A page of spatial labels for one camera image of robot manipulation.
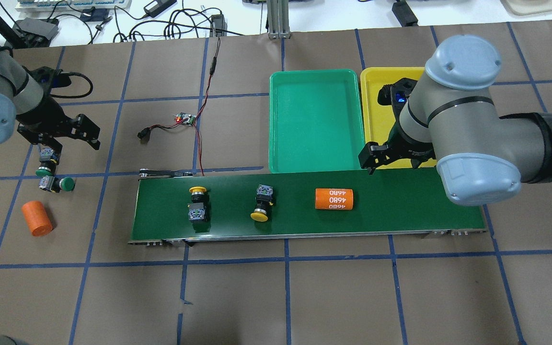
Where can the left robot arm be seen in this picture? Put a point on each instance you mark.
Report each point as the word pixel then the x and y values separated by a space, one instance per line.
pixel 28 106

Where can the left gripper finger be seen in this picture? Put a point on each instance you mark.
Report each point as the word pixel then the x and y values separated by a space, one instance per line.
pixel 44 149
pixel 57 148

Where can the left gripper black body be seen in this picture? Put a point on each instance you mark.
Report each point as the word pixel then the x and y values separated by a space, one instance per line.
pixel 47 118

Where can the yellow plastic tray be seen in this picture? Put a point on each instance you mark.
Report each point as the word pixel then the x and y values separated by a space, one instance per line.
pixel 378 120

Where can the green push button switch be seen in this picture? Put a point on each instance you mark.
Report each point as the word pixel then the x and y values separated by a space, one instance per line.
pixel 55 185

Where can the orange cylinder marked 4680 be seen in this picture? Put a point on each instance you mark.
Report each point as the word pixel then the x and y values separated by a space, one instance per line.
pixel 334 199

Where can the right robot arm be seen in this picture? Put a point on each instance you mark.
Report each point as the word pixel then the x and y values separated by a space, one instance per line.
pixel 448 115

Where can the black power adapter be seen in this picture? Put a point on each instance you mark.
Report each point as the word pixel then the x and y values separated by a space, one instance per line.
pixel 404 14

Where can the green belt conveyor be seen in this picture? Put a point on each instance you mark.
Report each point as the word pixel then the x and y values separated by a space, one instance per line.
pixel 386 202

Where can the yellow push button switch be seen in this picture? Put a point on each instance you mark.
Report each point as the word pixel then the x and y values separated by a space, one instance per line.
pixel 264 202

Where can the aluminium frame post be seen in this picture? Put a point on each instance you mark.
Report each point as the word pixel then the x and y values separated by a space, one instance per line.
pixel 278 19

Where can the green plastic tray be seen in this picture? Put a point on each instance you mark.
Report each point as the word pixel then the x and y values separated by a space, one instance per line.
pixel 315 121

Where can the plain orange cylinder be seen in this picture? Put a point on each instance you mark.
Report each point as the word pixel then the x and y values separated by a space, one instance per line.
pixel 37 219

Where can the black power connector plug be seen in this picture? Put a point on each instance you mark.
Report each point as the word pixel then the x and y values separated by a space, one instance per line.
pixel 144 134

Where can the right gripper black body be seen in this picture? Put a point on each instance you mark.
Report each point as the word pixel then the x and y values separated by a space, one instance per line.
pixel 397 144

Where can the motor controller circuit board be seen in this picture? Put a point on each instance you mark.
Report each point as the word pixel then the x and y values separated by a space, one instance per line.
pixel 185 119

